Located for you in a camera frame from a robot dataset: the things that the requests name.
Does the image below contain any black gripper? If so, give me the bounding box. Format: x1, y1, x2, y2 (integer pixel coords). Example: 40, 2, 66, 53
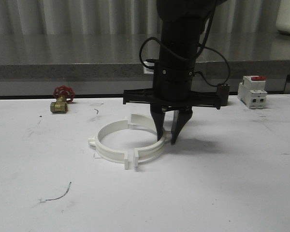
123, 61, 220, 145

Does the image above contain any white half-ring clamp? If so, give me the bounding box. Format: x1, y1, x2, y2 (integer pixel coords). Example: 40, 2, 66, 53
130, 114, 172, 168
88, 119, 129, 170

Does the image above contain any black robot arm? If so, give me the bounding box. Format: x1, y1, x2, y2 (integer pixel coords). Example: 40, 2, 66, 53
123, 0, 223, 144

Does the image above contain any dark brown cylinder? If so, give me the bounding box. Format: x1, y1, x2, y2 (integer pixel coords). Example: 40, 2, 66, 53
216, 84, 230, 106

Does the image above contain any brass valve with red handwheel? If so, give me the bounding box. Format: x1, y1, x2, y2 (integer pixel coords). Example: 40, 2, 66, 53
50, 86, 75, 114

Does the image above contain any white container on counter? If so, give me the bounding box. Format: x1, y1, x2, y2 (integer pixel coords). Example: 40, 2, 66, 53
275, 0, 290, 35

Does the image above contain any grey stone counter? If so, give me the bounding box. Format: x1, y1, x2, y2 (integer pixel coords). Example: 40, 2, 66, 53
0, 32, 290, 98

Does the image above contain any black cable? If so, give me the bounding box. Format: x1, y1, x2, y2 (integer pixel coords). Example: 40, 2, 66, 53
139, 0, 231, 87

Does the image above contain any white circuit breaker red switch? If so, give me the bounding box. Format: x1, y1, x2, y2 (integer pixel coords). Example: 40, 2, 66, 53
237, 75, 267, 109

